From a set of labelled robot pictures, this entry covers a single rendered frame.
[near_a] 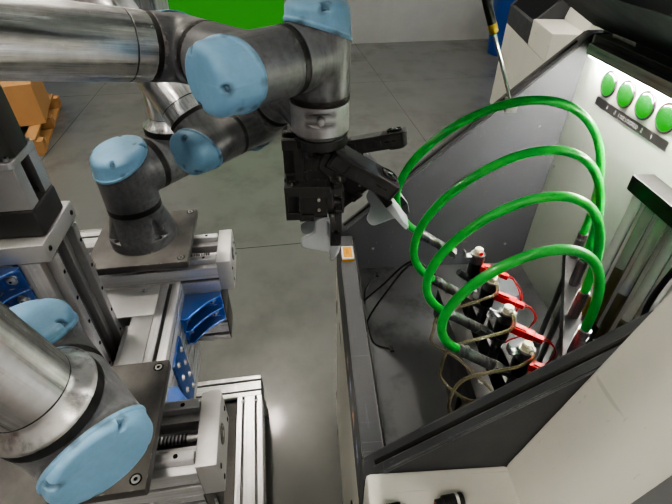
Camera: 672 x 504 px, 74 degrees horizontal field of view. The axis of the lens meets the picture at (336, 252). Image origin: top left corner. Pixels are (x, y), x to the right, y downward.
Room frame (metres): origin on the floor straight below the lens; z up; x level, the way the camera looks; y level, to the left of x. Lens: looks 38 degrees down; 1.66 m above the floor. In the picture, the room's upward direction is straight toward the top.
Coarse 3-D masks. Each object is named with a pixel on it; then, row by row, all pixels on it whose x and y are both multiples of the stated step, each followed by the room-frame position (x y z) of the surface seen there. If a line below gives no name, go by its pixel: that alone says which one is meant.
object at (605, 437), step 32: (640, 352) 0.32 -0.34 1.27; (608, 384) 0.32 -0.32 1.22; (640, 384) 0.29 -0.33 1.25; (576, 416) 0.32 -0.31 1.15; (608, 416) 0.29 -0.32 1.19; (640, 416) 0.27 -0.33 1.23; (544, 448) 0.32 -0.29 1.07; (576, 448) 0.29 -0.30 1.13; (608, 448) 0.26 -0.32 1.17; (640, 448) 0.24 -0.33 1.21; (512, 480) 0.31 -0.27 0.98; (544, 480) 0.28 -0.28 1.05; (576, 480) 0.26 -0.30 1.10; (608, 480) 0.24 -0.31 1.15; (640, 480) 0.22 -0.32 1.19
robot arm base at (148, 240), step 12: (156, 204) 0.85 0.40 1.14; (120, 216) 0.80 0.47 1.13; (132, 216) 0.80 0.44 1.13; (144, 216) 0.82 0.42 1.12; (156, 216) 0.84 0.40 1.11; (168, 216) 0.87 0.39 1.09; (108, 228) 0.83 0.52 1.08; (120, 228) 0.80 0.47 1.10; (132, 228) 0.80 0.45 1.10; (144, 228) 0.81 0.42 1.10; (156, 228) 0.83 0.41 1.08; (168, 228) 0.84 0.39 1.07; (120, 240) 0.79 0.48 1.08; (132, 240) 0.79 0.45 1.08; (144, 240) 0.80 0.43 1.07; (156, 240) 0.81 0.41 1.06; (168, 240) 0.83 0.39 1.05; (120, 252) 0.79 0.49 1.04; (132, 252) 0.78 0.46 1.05; (144, 252) 0.79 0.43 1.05
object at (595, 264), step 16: (512, 256) 0.45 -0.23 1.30; (528, 256) 0.44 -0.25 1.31; (544, 256) 0.44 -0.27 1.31; (576, 256) 0.45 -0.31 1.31; (592, 256) 0.45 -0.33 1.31; (496, 272) 0.44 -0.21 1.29; (592, 272) 0.46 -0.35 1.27; (464, 288) 0.44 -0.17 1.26; (448, 304) 0.44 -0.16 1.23; (592, 304) 0.45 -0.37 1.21; (592, 320) 0.45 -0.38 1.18; (448, 336) 0.44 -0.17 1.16; (576, 336) 0.45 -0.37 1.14; (464, 352) 0.44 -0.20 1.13; (496, 368) 0.44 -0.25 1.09
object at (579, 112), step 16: (528, 96) 0.69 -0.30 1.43; (544, 96) 0.69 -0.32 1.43; (480, 112) 0.68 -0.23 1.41; (576, 112) 0.69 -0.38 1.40; (448, 128) 0.68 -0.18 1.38; (592, 128) 0.69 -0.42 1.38; (432, 144) 0.68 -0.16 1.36; (416, 160) 0.68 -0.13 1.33; (400, 176) 0.68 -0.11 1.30; (400, 192) 0.68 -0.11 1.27; (592, 192) 0.70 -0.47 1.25
